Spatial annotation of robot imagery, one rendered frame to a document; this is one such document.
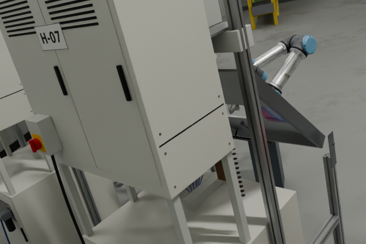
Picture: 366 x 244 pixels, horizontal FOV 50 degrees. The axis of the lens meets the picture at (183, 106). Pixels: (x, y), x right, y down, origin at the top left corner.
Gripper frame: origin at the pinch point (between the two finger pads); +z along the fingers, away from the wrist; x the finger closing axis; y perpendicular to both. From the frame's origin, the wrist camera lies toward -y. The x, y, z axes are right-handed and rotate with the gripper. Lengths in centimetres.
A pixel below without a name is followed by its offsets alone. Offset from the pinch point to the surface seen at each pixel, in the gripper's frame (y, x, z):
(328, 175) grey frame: 7, -62, 25
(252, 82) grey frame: -73, -64, 15
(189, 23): -105, -60, 11
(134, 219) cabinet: -48, -4, 72
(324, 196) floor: 82, -30, 24
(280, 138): -3.5, -38.3, 12.9
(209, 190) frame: -30, -26, 50
